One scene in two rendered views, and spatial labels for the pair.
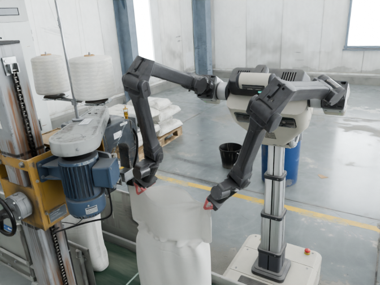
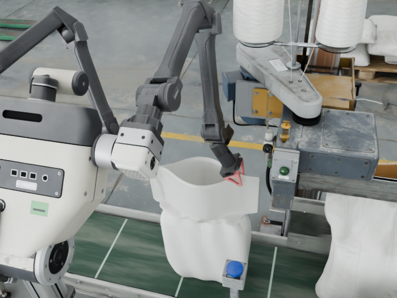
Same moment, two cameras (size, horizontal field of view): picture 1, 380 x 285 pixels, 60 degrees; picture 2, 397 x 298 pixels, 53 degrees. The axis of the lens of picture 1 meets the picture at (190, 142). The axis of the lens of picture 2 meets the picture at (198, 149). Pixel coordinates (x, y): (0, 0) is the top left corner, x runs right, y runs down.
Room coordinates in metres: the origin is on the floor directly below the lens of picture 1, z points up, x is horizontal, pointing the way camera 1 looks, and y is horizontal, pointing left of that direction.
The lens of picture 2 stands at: (2.49, -0.17, 2.10)
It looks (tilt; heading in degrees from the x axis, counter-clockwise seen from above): 39 degrees down; 166
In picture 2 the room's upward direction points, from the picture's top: 4 degrees counter-clockwise
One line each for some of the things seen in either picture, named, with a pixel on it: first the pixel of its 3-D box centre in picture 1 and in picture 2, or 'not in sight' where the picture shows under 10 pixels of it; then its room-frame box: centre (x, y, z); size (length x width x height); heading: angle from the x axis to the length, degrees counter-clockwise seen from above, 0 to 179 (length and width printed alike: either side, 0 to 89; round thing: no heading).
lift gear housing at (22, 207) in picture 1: (17, 206); not in sight; (1.15, 0.70, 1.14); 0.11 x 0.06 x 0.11; 58
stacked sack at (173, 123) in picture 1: (162, 126); not in sight; (4.93, 0.43, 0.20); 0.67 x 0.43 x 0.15; 148
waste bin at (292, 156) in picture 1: (280, 152); not in sight; (3.36, -1.00, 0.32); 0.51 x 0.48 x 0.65; 148
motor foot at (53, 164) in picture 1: (58, 168); not in sight; (1.18, 0.52, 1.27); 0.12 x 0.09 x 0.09; 148
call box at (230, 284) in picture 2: not in sight; (234, 274); (1.70, 0.13, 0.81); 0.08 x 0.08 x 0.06; 58
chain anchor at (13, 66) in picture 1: (12, 65); not in sight; (1.20, 0.62, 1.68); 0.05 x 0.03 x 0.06; 148
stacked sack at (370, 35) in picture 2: not in sight; (341, 29); (-0.77, 2.19, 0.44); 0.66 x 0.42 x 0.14; 55
